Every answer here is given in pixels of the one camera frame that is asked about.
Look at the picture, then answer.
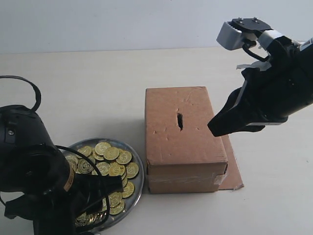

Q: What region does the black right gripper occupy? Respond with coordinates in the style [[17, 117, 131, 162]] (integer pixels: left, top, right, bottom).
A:
[[207, 36, 313, 137]]

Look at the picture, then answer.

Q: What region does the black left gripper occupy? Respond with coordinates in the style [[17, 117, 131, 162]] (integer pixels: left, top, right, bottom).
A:
[[44, 174, 123, 235]]

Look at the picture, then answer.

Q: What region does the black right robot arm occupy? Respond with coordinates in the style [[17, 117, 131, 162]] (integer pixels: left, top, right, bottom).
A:
[[207, 37, 313, 137]]

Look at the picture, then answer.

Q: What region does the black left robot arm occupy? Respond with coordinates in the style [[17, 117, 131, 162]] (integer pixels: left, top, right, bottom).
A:
[[0, 105, 122, 235]]

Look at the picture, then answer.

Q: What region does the brown cardboard slot box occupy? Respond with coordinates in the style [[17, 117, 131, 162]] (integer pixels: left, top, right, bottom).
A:
[[145, 87, 228, 194]]

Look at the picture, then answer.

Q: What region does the gold coin bottom right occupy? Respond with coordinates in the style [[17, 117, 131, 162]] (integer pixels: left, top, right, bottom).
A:
[[110, 199, 125, 215]]

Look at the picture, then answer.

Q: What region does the gold coin lower right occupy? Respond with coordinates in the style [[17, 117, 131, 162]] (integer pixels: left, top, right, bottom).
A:
[[122, 181, 135, 198]]

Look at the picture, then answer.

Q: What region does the gold coin centre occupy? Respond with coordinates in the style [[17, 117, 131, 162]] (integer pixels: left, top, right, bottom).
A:
[[96, 162, 110, 176]]

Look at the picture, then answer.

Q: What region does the gold coin with hole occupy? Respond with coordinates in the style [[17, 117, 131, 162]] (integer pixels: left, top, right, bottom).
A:
[[109, 162, 126, 176]]

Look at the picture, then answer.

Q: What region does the dark tarnished gold coin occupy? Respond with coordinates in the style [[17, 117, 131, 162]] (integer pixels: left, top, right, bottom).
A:
[[77, 159, 94, 174]]

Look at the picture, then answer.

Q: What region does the gold coin far right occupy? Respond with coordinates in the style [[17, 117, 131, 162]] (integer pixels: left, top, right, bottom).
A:
[[126, 162, 139, 179]]

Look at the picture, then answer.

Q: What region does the round silver metal plate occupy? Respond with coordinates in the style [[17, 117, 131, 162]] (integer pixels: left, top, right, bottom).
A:
[[60, 138, 145, 234]]

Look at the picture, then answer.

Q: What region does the gold coin upper left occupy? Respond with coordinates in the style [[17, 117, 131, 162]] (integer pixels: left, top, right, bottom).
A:
[[77, 146, 92, 157]]

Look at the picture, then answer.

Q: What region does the gold coin top of pile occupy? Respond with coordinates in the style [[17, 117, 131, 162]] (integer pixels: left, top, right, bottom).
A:
[[95, 141, 111, 156]]

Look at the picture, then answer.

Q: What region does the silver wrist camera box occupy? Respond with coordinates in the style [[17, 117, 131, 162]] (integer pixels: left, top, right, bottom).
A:
[[216, 22, 257, 50]]

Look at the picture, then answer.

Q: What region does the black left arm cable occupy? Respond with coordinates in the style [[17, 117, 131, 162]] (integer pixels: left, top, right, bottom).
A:
[[0, 75, 42, 111]]

